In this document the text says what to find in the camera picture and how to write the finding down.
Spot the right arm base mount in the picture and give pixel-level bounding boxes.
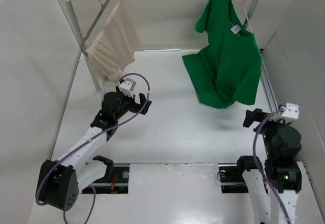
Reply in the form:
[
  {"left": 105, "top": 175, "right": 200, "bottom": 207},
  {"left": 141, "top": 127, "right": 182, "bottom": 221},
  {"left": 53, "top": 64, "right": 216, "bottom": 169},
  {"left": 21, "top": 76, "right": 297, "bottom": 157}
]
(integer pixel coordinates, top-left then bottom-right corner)
[{"left": 217, "top": 163, "right": 248, "bottom": 194}]

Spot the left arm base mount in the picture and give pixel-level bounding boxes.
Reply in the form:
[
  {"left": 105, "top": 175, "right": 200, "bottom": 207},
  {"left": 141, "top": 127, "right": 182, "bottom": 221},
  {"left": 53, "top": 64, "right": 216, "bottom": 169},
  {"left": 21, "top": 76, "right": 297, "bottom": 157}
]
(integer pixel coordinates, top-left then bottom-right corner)
[{"left": 91, "top": 164, "right": 130, "bottom": 195}]

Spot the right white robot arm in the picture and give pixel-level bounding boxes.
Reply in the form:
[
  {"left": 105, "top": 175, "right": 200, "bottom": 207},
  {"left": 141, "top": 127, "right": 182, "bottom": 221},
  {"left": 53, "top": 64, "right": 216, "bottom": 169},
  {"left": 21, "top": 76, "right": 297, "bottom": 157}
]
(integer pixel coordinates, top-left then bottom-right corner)
[{"left": 235, "top": 103, "right": 302, "bottom": 223}]

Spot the aluminium rail right side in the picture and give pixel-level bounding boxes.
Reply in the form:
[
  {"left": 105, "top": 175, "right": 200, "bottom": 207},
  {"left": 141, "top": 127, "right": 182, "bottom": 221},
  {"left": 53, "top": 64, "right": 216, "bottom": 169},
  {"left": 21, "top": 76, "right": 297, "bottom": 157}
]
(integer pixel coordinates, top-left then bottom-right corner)
[{"left": 261, "top": 59, "right": 278, "bottom": 111}]

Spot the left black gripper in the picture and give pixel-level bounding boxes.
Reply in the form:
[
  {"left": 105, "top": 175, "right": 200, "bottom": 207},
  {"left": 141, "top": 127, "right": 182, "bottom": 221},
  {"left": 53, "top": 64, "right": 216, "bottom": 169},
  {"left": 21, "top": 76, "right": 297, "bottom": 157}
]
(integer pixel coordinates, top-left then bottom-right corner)
[{"left": 114, "top": 86, "right": 151, "bottom": 120}]

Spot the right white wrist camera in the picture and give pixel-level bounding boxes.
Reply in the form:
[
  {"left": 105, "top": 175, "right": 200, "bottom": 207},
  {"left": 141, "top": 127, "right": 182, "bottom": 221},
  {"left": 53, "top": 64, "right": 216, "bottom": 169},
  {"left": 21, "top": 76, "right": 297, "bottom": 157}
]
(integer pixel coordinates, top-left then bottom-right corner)
[{"left": 278, "top": 103, "right": 300, "bottom": 120}]

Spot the pink wire hanger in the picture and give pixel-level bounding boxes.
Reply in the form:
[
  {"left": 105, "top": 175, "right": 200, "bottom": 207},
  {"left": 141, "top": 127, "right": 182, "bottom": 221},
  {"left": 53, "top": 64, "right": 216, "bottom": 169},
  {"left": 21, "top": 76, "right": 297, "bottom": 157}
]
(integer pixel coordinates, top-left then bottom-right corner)
[{"left": 231, "top": 0, "right": 253, "bottom": 33}]

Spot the grey hanger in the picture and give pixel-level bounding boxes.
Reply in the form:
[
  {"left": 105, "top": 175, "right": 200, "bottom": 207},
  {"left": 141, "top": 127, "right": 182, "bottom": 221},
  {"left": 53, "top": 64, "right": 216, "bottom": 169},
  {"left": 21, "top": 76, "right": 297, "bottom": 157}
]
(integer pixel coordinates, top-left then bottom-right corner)
[{"left": 80, "top": 0, "right": 132, "bottom": 54}]

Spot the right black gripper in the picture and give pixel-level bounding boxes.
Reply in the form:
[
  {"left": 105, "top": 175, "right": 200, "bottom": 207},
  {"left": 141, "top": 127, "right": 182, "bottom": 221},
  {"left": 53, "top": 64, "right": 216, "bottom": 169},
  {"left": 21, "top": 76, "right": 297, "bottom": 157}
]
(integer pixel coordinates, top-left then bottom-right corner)
[{"left": 243, "top": 107, "right": 290, "bottom": 157}]

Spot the green t shirt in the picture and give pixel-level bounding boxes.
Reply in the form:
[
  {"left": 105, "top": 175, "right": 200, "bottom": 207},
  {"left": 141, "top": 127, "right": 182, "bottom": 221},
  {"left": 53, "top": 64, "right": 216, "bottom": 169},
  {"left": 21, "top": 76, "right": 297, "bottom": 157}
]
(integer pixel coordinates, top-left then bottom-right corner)
[{"left": 182, "top": 0, "right": 262, "bottom": 109}]

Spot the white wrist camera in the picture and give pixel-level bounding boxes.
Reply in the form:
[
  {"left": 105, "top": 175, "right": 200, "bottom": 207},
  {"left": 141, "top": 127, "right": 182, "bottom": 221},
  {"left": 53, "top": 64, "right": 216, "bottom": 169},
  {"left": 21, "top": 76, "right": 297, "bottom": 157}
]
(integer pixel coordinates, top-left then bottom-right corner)
[
  {"left": 278, "top": 103, "right": 300, "bottom": 120},
  {"left": 118, "top": 78, "right": 137, "bottom": 98}
]

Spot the beige cloth on hanger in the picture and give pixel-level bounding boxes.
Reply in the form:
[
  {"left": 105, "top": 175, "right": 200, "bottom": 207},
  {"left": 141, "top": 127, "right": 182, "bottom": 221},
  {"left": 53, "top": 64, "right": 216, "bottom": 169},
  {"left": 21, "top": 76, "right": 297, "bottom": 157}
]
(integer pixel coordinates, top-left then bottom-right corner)
[{"left": 86, "top": 0, "right": 140, "bottom": 82}]

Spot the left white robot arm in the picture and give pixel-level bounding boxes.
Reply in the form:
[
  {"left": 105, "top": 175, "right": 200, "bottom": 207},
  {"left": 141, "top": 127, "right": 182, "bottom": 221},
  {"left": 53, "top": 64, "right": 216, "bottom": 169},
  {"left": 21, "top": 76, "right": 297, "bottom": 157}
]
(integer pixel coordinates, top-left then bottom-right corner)
[{"left": 35, "top": 90, "right": 152, "bottom": 211}]

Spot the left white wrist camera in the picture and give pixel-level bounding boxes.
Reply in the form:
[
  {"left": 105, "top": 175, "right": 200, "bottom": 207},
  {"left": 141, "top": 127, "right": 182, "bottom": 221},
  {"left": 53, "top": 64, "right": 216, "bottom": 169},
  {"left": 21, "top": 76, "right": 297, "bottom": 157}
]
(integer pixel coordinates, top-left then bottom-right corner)
[{"left": 118, "top": 78, "right": 137, "bottom": 98}]

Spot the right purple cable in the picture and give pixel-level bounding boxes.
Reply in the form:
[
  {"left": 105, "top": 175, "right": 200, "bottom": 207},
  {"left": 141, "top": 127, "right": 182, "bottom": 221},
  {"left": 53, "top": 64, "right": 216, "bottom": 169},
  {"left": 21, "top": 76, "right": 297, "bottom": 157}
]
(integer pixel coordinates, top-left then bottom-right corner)
[{"left": 252, "top": 107, "right": 293, "bottom": 223}]

